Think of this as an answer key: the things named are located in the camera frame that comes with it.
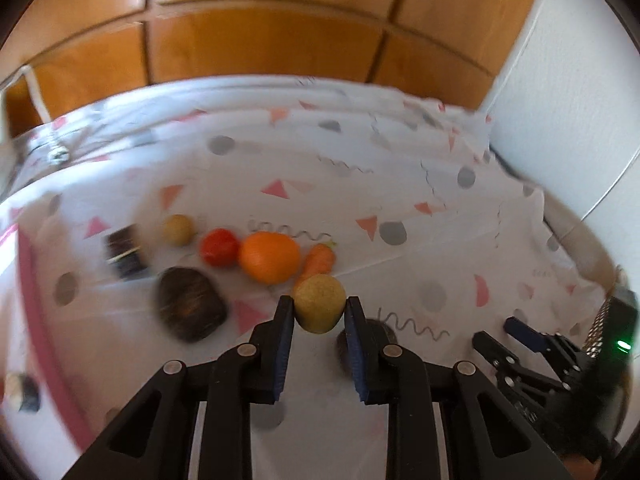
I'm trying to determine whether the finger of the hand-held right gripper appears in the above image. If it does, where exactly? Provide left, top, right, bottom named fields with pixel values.
left=472, top=331, right=561, bottom=401
left=504, top=316, right=583, bottom=376

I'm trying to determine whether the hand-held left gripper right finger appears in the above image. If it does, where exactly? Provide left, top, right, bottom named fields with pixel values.
left=346, top=296, right=571, bottom=480

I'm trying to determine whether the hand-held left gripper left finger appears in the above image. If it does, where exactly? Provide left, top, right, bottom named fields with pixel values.
left=65, top=295, right=297, bottom=480

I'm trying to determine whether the small yellow potato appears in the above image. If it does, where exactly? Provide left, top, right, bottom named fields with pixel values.
left=292, top=274, right=347, bottom=334
left=162, top=214, right=196, bottom=247

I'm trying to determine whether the large orange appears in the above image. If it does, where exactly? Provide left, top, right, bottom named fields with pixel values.
left=238, top=231, right=302, bottom=284

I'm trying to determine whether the small carrot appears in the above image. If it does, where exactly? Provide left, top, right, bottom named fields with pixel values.
left=295, top=242, right=337, bottom=286

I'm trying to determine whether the dark brown water chestnut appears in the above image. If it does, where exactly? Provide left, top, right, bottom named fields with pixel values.
left=336, top=319, right=396, bottom=378
left=156, top=266, right=227, bottom=344

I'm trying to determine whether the red tomato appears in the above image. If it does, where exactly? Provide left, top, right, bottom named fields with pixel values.
left=199, top=228, right=241, bottom=267

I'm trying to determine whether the short sugarcane piece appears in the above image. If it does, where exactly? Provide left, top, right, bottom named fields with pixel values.
left=4, top=372, right=42, bottom=413
left=104, top=225, right=150, bottom=277

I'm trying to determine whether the pink rimmed white tray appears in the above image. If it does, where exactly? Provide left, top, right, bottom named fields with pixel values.
left=0, top=225, right=93, bottom=456

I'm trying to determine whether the white patterned tablecloth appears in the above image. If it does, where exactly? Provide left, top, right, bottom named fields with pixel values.
left=0, top=77, right=618, bottom=480

